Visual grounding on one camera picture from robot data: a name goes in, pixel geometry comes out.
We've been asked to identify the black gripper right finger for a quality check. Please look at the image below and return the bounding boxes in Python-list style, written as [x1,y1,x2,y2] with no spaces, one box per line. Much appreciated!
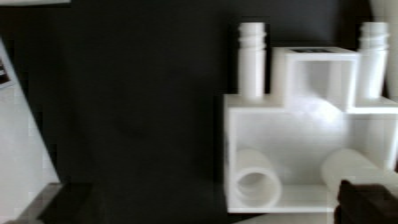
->
[334,180,398,224]

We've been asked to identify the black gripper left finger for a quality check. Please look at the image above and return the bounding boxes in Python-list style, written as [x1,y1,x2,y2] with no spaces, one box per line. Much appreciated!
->
[14,181,100,224]

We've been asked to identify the white tagged leg block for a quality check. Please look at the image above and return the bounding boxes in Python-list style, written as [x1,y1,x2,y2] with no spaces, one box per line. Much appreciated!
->
[0,39,60,224]

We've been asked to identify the white chair seat part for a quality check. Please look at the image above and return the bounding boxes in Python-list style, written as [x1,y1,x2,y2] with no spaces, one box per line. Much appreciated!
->
[224,22,398,213]

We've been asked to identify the white chair leg with tag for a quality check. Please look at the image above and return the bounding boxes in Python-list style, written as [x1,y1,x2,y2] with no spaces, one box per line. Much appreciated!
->
[322,149,398,196]

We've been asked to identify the white obstacle wall bar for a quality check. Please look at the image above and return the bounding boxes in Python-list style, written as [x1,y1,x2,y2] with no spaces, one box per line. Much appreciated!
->
[370,0,398,101]

